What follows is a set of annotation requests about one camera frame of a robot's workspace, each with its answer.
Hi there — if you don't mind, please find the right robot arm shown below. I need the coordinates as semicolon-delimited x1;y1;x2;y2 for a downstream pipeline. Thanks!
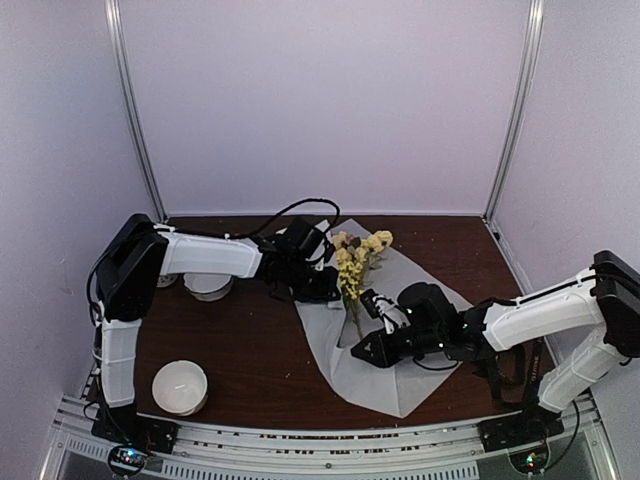
350;250;639;442

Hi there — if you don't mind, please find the black ribbon strap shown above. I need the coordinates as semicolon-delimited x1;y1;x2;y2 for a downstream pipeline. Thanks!
474;337;546;409

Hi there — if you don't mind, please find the translucent white wrapping paper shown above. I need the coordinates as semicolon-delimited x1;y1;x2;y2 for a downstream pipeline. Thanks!
295;247;471;418

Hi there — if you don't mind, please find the left aluminium frame post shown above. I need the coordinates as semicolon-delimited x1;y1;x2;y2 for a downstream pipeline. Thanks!
104;0;168;221

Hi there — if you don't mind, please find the plain white bowl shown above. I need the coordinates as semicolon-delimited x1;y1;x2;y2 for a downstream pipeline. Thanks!
151;360;209;416

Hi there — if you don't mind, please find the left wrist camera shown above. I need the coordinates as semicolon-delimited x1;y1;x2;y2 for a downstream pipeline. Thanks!
308;241;335;272

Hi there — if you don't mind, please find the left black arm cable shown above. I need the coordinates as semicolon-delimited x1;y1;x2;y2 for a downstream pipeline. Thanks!
224;198;342;251

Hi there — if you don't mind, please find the right aluminium frame post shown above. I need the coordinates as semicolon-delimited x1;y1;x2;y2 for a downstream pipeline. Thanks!
483;0;545;224

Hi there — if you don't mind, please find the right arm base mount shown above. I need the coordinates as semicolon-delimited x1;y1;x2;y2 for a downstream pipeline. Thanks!
478;413;564;452

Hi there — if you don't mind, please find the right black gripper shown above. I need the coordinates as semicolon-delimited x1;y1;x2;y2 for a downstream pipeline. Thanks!
352;326;445;370

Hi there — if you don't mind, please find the yellow patterned cup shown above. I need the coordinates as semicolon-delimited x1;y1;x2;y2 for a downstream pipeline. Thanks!
156;274;178;289

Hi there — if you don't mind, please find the aluminium front rail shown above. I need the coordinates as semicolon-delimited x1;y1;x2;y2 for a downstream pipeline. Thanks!
36;394;621;479

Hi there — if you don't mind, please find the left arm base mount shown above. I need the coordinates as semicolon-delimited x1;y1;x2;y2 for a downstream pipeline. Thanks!
91;417;179;454

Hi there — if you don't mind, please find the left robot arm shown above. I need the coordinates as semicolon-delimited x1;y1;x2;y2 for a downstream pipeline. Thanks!
86;214;341;444

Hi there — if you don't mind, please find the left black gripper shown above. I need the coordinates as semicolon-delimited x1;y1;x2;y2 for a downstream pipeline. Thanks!
284;257;341;303

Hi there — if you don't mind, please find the yellow blossom stem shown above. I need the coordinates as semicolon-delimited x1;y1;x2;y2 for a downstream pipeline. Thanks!
332;231;394;273

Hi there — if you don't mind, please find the aluminium frame post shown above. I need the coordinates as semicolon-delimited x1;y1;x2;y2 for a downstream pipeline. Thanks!
104;0;168;221
483;0;545;224

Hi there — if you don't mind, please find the small yellow flower sprig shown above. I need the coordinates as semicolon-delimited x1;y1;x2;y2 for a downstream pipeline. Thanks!
336;243;372;339

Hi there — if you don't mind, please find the white scalloped bowl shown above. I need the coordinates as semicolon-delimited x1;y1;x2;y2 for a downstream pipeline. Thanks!
183;273;233;302

